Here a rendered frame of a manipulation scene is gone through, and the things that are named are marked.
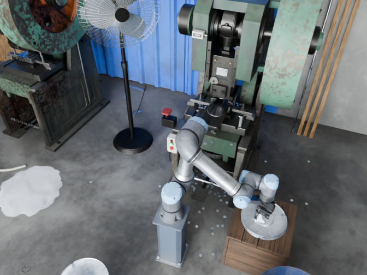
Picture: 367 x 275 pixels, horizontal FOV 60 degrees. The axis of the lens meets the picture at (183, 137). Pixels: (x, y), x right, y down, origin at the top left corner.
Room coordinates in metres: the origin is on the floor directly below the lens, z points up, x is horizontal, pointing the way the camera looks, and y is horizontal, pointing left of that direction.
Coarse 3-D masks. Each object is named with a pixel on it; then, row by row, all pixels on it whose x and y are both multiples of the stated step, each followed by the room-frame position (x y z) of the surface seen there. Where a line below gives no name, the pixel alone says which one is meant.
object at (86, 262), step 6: (84, 258) 0.97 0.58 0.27; (90, 258) 0.97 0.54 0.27; (78, 264) 0.93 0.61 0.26; (84, 264) 0.93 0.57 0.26; (90, 264) 0.93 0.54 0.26; (96, 264) 0.94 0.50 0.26; (102, 264) 0.94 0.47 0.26; (66, 270) 0.89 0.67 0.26; (72, 270) 0.90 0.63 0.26; (78, 270) 0.90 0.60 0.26; (84, 270) 0.90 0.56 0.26; (90, 270) 0.90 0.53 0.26; (96, 270) 0.90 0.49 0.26
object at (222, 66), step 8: (216, 56) 1.85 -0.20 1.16; (224, 56) 1.84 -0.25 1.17; (232, 56) 1.84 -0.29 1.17; (216, 64) 1.85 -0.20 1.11; (224, 64) 1.83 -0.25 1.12; (232, 64) 1.81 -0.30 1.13; (216, 72) 1.85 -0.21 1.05; (224, 72) 1.83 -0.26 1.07; (232, 72) 1.81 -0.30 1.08; (216, 80) 1.83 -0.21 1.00; (224, 80) 1.83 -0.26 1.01; (216, 88) 1.81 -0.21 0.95; (224, 88) 1.79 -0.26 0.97; (232, 88) 1.84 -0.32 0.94; (224, 96) 1.79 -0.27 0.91
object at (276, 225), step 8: (248, 208) 1.28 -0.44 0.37; (280, 208) 1.29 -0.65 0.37; (248, 216) 1.22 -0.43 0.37; (272, 216) 1.22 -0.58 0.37; (280, 216) 1.23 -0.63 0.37; (248, 224) 1.16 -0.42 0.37; (256, 224) 1.16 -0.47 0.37; (264, 224) 1.16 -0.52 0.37; (272, 224) 1.17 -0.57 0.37; (280, 224) 1.17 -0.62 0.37; (256, 232) 1.11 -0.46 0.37; (264, 232) 1.11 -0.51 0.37; (272, 232) 1.11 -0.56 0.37; (280, 232) 1.11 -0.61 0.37
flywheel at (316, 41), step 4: (316, 28) 1.72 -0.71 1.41; (320, 28) 1.73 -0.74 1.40; (316, 32) 1.70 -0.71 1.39; (320, 32) 1.70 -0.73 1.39; (316, 36) 1.68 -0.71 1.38; (320, 36) 1.70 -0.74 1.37; (312, 40) 1.67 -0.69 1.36; (316, 40) 1.67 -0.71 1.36; (320, 40) 1.68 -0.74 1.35; (312, 44) 1.67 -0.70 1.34; (316, 44) 1.66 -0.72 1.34; (320, 44) 1.68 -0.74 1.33; (312, 48) 1.66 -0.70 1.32; (316, 48) 1.69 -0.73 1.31; (308, 52) 1.69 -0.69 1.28; (312, 52) 1.67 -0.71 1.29
